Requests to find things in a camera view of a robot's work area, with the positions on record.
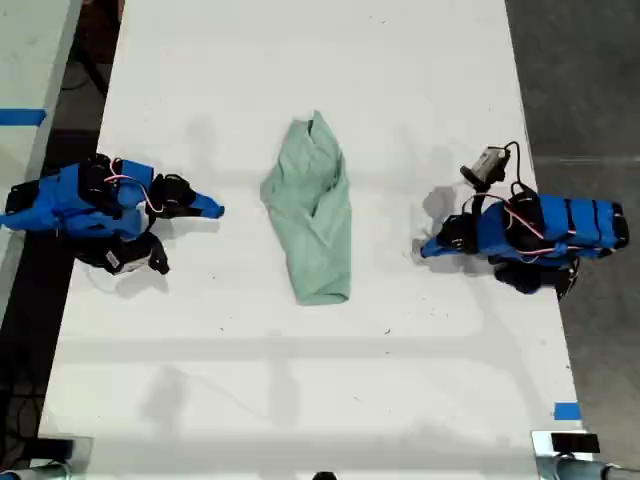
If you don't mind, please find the black camera box white label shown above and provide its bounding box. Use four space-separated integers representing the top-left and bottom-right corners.
101 246 151 277

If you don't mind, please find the short blue tape strip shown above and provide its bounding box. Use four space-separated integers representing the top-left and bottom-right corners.
553 401 583 422

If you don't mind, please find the small black box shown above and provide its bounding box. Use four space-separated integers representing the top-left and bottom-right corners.
549 433 601 454
33 436 77 459

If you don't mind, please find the red white wire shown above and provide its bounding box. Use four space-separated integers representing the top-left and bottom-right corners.
108 157 167 217
501 198 577 263

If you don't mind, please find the black camera cable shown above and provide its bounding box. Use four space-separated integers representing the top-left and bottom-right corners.
501 140 524 194

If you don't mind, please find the pale green T-shirt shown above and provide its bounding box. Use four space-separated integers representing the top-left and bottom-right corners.
259 109 354 307

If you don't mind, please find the long blue tape strip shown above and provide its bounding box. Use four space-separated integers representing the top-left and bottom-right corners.
0 108 49 127

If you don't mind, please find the short black camera stalk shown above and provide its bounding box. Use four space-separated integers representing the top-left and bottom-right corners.
143 233 172 276
459 166 490 224

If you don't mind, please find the pale side table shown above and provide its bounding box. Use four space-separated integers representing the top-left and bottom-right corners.
0 0 84 321

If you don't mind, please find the grey black camera box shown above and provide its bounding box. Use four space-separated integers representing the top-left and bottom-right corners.
471 145 508 185

